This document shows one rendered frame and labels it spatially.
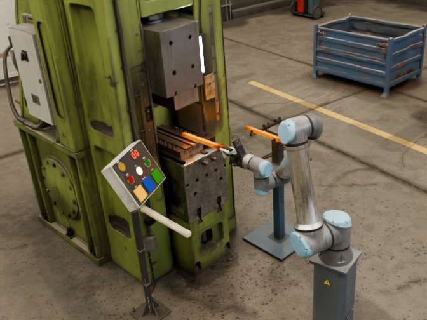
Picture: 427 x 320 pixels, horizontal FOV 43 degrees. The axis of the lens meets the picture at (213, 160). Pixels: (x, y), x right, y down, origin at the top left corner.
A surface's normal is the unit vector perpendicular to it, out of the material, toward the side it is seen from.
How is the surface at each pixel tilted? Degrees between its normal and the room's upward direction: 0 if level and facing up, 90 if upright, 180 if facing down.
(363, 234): 0
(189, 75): 90
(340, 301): 90
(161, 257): 90
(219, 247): 90
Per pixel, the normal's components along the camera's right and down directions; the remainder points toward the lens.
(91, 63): -0.72, 0.36
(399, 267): -0.07, -0.88
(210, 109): 0.70, 0.29
